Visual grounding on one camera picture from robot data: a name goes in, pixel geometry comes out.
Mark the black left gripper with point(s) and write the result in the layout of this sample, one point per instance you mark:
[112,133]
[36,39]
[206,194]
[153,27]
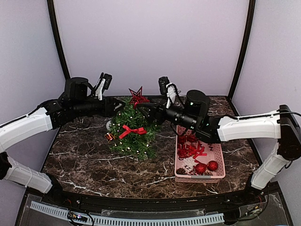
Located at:
[107,109]

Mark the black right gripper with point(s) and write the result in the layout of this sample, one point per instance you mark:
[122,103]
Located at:
[154,107]

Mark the red glitter star topper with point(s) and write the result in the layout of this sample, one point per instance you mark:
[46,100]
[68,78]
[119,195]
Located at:
[137,97]

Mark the red ribbon bow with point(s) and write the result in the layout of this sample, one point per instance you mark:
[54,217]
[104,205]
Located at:
[140,131]

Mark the small green christmas tree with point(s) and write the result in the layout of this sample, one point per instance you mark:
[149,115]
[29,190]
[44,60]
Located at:
[132,134]

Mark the red gold drum ornament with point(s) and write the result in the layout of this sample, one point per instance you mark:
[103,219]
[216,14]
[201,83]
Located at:
[110,137]

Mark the pink plastic basket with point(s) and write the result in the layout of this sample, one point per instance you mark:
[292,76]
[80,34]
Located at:
[196,161]

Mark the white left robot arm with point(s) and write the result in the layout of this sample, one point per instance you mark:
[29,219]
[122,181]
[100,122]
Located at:
[12,135]

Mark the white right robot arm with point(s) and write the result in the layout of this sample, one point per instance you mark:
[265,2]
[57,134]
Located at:
[278,129]

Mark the red ornaments in basket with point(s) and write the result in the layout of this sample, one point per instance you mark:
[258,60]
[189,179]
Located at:
[189,145]

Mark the white snowflake ornament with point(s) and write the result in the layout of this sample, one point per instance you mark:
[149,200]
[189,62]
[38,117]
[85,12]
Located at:
[188,164]

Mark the brown pine cone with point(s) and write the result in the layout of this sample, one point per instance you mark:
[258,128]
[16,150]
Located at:
[181,171]

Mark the red ball ornament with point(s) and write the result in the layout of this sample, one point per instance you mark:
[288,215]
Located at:
[212,166]
[200,168]

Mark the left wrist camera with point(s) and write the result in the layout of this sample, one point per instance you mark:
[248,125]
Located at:
[102,85]

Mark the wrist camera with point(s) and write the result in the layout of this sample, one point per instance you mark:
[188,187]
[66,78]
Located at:
[102,85]
[168,89]

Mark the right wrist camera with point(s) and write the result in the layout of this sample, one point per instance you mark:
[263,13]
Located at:
[168,89]

